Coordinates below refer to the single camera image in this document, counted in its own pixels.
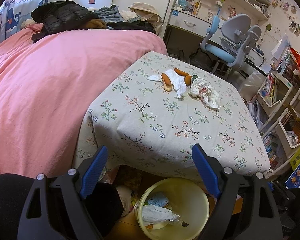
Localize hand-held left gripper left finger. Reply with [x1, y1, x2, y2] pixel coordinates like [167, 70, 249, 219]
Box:
[17, 145, 108, 240]

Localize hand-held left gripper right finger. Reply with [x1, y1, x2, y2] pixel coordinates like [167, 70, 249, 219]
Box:
[191, 143, 283, 240]

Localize yellow plastic basin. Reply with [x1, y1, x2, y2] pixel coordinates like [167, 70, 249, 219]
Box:
[134, 179, 210, 240]

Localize blue milk carton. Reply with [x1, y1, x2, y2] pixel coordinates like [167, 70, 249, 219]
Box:
[143, 192, 170, 208]

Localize white tissue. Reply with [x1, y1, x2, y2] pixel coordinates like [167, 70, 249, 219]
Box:
[141, 204, 177, 227]
[146, 69, 188, 98]

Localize white red paper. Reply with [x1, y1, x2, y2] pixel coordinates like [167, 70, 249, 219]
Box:
[187, 78, 220, 110]

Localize person's foot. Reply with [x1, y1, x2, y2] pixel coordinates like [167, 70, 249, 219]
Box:
[115, 187, 134, 217]

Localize floral tablecloth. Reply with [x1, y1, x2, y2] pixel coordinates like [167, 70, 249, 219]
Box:
[75, 51, 271, 180]

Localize stack of flat books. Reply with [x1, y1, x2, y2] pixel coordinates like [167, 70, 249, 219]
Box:
[262, 131, 287, 169]

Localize white tiered storage rack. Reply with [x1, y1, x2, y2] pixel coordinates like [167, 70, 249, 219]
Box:
[275, 79, 300, 160]
[256, 72, 294, 120]

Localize blue printed box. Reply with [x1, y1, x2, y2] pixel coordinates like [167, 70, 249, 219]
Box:
[285, 155, 300, 189]

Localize clear plastic bag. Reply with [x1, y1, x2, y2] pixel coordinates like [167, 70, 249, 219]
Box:
[236, 70, 267, 102]

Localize pink bedspread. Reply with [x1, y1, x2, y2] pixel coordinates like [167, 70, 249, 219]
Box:
[0, 24, 168, 180]

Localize row of upright books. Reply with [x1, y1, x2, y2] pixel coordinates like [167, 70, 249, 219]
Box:
[262, 74, 278, 104]

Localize white hanging papers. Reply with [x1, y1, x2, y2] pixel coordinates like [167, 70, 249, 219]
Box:
[271, 34, 290, 63]

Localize grey blue desk chair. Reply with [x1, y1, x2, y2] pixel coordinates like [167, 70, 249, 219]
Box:
[199, 13, 262, 75]

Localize white desk with drawers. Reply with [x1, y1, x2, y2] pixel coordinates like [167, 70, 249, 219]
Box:
[162, 7, 268, 68]

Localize brown plush cloth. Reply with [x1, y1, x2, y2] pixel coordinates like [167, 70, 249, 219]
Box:
[84, 19, 107, 30]

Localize black garment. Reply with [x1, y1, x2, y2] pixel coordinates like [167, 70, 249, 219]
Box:
[106, 21, 157, 34]

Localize blue denim clothing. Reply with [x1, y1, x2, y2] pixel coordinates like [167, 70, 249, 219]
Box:
[94, 4, 127, 24]

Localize cream cloth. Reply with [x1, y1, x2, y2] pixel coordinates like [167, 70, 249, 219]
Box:
[120, 10, 140, 23]

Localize black puffer jacket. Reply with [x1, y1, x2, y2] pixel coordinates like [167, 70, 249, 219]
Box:
[31, 0, 100, 34]

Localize blue plastic package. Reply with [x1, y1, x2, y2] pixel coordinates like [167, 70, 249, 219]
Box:
[176, 0, 192, 10]

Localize beige coat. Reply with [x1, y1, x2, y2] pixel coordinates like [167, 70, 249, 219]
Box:
[128, 2, 163, 29]

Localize pink boat print curtain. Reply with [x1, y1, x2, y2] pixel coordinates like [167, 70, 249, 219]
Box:
[0, 0, 78, 44]

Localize hanging photo string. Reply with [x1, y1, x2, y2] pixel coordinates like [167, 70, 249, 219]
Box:
[272, 0, 300, 44]

